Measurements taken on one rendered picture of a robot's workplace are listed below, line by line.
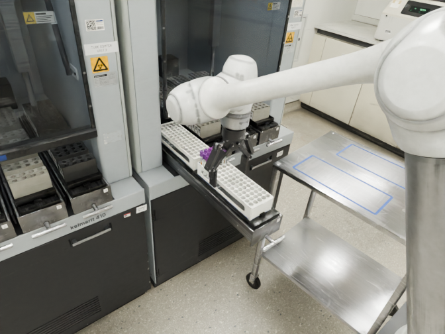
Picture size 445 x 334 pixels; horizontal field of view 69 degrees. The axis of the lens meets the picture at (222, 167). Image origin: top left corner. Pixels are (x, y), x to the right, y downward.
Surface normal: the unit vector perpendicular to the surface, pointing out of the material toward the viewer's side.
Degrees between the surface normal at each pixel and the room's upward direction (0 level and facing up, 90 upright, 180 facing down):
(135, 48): 90
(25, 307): 90
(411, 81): 84
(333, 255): 0
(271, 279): 0
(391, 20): 90
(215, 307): 0
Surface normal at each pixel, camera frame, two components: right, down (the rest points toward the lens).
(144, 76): 0.61, 0.50
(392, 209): 0.07, -0.81
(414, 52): -0.71, 0.33
